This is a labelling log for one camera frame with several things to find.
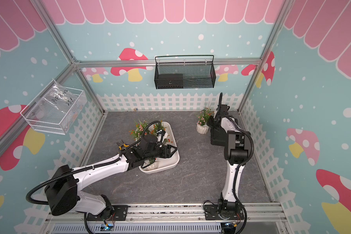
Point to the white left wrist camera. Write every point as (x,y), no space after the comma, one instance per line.
(162,135)

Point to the black box in basket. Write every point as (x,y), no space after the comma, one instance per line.
(169,81)

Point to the red flower pot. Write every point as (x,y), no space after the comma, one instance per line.
(156,128)
(150,164)

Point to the yellow handled pliers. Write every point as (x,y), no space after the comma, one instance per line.
(122,145)

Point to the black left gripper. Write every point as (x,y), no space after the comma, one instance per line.
(166,152)

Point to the red flower pot front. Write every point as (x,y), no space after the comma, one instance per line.
(156,128)

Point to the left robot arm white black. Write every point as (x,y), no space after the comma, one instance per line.
(64,193)

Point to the pink flower white pot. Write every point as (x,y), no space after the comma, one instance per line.
(138,130)

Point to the clear acrylic wall bin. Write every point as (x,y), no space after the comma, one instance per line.
(29,113)

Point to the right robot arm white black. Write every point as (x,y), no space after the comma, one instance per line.
(238,151)

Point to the plastic bag with writing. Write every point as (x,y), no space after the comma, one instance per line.
(55,103)

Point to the black wire mesh basket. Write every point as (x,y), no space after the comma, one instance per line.
(198,70)

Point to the white plastic storage box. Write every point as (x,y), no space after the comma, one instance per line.
(163,164)

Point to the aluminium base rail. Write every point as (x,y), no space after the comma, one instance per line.
(173,218)

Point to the black plastic tool case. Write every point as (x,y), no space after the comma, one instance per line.
(219,137)

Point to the green circuit board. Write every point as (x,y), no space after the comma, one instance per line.
(107,227)

